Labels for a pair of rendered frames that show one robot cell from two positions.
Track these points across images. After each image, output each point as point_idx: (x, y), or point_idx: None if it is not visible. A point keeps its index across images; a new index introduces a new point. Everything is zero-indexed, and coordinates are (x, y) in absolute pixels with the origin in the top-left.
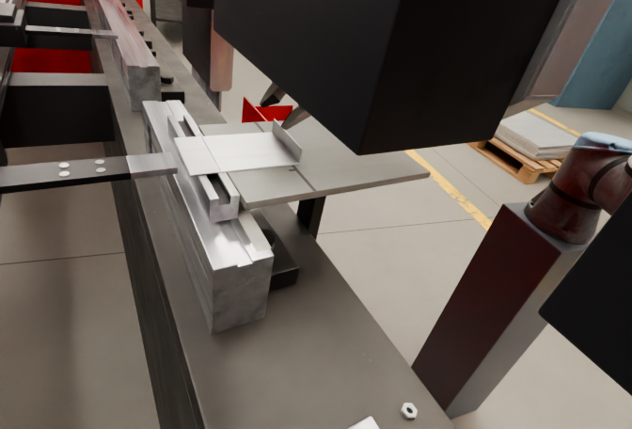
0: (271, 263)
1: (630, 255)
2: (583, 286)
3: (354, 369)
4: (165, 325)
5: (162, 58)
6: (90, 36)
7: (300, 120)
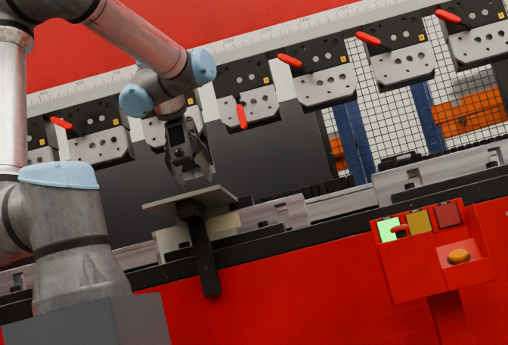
0: (152, 236)
1: None
2: None
3: None
4: None
5: (487, 169)
6: (396, 161)
7: (178, 184)
